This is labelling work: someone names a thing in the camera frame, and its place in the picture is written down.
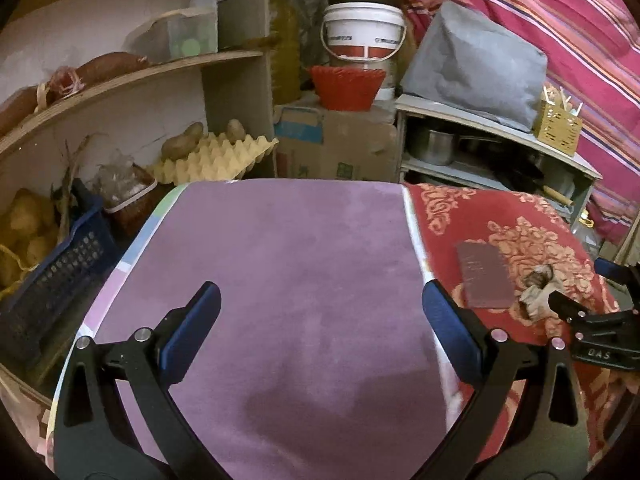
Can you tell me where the red striped cloth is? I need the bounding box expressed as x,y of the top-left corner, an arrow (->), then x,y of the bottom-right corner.
400,0 -> 640,246

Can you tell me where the sweet potato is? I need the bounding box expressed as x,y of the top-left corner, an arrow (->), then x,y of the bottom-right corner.
75,51 -> 151,86
0,85 -> 53,136

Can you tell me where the yellow oil bottle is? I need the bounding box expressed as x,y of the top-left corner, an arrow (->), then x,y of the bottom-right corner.
270,0 -> 303,106

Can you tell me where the white plastic bucket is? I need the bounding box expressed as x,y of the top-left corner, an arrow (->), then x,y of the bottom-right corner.
320,2 -> 407,101

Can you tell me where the grey shelf table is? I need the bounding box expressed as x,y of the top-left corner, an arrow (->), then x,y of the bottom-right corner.
395,94 -> 603,226

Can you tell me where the bamboo utensil holder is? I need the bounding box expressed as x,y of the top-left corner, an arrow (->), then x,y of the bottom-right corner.
534,97 -> 583,157

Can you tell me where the black frying pan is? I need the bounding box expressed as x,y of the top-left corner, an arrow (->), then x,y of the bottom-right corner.
495,150 -> 573,206

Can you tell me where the plastic tub with bag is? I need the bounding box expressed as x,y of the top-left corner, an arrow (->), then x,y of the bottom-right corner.
95,162 -> 158,238

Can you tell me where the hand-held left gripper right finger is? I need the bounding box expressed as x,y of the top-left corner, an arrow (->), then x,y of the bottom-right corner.
421,280 -> 594,480

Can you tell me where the maroon card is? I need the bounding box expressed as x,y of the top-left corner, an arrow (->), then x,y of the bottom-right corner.
455,240 -> 516,310

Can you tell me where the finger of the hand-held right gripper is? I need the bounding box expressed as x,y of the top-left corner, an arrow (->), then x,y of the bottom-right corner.
547,290 -> 595,335
594,257 -> 640,287

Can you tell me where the cardboard box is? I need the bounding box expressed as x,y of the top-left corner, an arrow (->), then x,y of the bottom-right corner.
272,105 -> 401,183

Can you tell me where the blue plastic crate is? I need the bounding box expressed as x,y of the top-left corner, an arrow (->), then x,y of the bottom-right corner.
0,177 -> 118,366

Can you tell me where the pile of yellow potatoes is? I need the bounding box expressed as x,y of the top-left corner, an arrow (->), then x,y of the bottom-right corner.
0,187 -> 61,286

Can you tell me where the red patterned blanket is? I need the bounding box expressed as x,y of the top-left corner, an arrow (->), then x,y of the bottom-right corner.
402,182 -> 640,471

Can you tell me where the small steel pot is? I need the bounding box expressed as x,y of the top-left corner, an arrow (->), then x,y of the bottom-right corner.
410,127 -> 456,166

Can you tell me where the purple cloth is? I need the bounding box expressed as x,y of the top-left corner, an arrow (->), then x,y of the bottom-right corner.
45,180 -> 466,480

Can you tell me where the red plastic basket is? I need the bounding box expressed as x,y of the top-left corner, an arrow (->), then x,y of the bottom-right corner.
306,65 -> 387,112

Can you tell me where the wooden shelf unit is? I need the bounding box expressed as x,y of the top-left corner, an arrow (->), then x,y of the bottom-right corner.
0,0 -> 281,401

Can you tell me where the yellow egg tray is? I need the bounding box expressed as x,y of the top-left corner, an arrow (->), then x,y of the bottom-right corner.
150,132 -> 278,186

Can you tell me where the bundle of pale chopsticks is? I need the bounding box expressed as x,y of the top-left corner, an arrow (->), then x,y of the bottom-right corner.
542,84 -> 585,111

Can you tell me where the grey cushion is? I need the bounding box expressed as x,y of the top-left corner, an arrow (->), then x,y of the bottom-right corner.
400,0 -> 548,133

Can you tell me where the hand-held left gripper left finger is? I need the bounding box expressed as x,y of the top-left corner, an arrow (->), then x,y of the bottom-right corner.
52,281 -> 236,480

